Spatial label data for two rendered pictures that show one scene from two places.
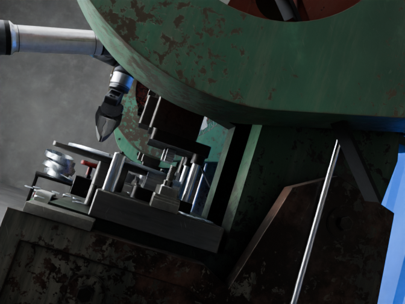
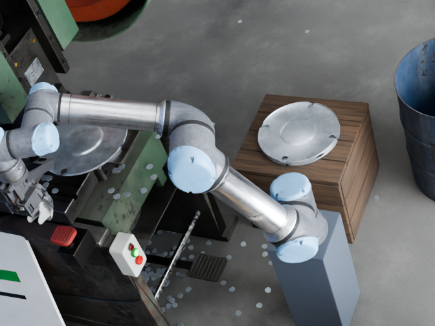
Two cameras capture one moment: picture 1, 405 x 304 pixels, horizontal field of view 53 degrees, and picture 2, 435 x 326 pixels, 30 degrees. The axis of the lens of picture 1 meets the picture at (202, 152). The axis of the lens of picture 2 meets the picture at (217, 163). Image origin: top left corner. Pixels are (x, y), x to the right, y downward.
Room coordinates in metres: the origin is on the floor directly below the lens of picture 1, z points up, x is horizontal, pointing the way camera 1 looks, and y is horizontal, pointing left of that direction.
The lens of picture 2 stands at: (2.17, 1.86, 2.41)
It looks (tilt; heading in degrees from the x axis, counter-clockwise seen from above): 45 degrees down; 227
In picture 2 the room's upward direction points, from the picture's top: 22 degrees counter-clockwise
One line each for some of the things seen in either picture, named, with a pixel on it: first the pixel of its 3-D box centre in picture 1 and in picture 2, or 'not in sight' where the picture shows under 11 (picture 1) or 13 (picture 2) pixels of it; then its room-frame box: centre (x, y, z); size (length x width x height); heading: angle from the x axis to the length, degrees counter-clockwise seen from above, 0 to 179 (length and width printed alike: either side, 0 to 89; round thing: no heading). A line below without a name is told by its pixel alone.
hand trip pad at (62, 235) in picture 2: (88, 172); (67, 241); (1.43, 0.35, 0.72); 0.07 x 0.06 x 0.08; 98
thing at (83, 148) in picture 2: (120, 161); (83, 140); (1.12, 0.20, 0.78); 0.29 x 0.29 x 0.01
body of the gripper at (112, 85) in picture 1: (114, 102); (21, 190); (1.46, 0.36, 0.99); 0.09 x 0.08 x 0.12; 8
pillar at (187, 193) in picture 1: (192, 175); not in sight; (1.07, 0.01, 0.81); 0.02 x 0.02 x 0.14
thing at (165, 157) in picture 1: (167, 155); not in sight; (1.14, 0.09, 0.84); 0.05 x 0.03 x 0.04; 8
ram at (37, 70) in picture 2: (179, 86); (26, 77); (1.13, 0.12, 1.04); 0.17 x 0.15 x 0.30; 98
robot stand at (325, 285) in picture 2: not in sight; (316, 271); (1.00, 0.85, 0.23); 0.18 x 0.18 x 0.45; 9
